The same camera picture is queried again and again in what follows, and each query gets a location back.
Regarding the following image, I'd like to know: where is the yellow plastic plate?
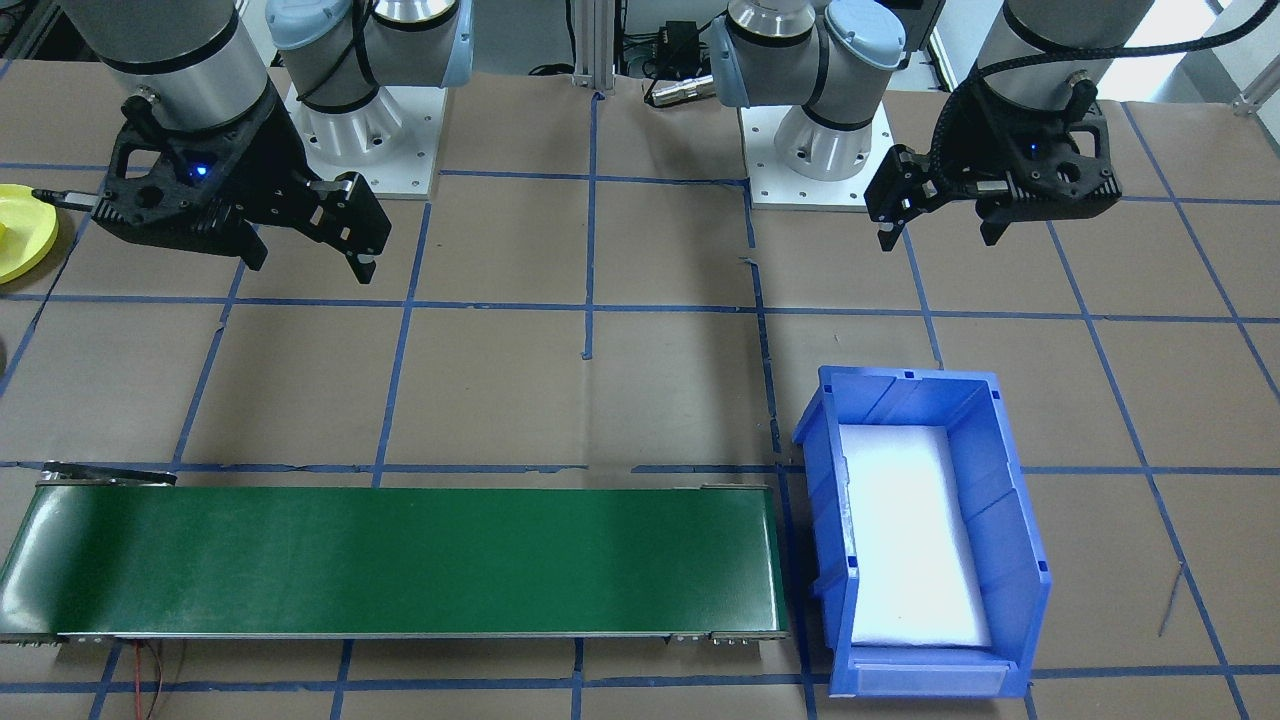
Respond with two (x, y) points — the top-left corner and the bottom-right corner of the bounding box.
(0, 183), (59, 286)

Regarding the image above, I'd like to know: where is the black power brick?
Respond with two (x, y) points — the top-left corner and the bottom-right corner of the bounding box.
(660, 20), (701, 69)

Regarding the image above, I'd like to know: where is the white foam liner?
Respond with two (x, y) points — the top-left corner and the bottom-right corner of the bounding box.
(838, 425), (993, 649)

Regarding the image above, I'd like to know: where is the blue plastic storage bin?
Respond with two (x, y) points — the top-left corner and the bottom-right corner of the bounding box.
(793, 365), (1053, 699)

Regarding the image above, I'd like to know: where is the green conveyor belt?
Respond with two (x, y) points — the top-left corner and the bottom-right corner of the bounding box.
(0, 462), (791, 646)

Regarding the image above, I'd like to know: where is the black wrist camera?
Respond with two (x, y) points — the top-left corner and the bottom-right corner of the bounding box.
(975, 180), (1123, 226)
(92, 198), (256, 247)

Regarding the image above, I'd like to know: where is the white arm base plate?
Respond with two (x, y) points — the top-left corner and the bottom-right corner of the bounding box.
(738, 103), (894, 211)
(285, 85), (446, 198)

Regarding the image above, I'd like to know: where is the black braided camera cable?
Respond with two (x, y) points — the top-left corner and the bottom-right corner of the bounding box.
(930, 28), (1280, 136)

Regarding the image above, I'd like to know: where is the silver cable connector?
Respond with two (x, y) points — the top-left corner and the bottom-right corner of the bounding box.
(648, 75), (716, 106)

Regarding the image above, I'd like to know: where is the red conveyor wire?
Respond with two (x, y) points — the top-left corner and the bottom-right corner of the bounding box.
(133, 640), (168, 720)

